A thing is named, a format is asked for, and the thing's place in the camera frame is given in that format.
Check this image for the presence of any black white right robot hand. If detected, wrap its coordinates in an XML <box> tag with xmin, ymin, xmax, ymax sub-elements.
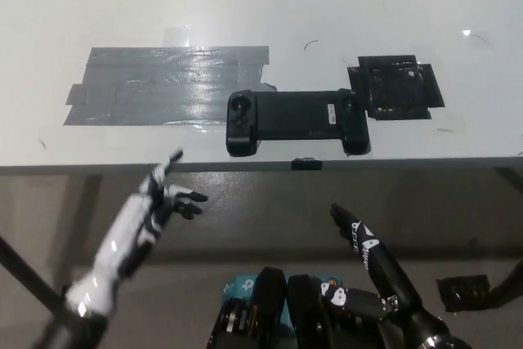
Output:
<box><xmin>320</xmin><ymin>202</ymin><xmax>445</xmax><ymax>338</ymax></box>

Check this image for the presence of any black game controller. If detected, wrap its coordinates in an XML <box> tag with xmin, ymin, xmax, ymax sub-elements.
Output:
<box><xmin>225</xmin><ymin>87</ymin><xmax>372</xmax><ymax>158</ymax></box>

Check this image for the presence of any grey duct tape patch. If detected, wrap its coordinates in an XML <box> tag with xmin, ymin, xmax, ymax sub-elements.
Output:
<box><xmin>62</xmin><ymin>45</ymin><xmax>279</xmax><ymax>128</ymax></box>

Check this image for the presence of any black tape square patch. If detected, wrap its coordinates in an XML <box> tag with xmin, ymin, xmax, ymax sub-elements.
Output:
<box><xmin>346</xmin><ymin>54</ymin><xmax>445</xmax><ymax>121</ymax></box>

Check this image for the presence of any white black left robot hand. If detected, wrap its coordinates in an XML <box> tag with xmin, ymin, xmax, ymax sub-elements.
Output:
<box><xmin>64</xmin><ymin>150</ymin><xmax>209</xmax><ymax>319</ymax></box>

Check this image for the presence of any small black tape strip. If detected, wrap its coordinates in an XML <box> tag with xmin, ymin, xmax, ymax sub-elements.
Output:
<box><xmin>291</xmin><ymin>156</ymin><xmax>324</xmax><ymax>171</ymax></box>

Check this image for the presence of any black teal robot torso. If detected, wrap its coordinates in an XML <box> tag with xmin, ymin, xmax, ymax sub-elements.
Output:
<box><xmin>208</xmin><ymin>266</ymin><xmax>387</xmax><ymax>349</ymax></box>

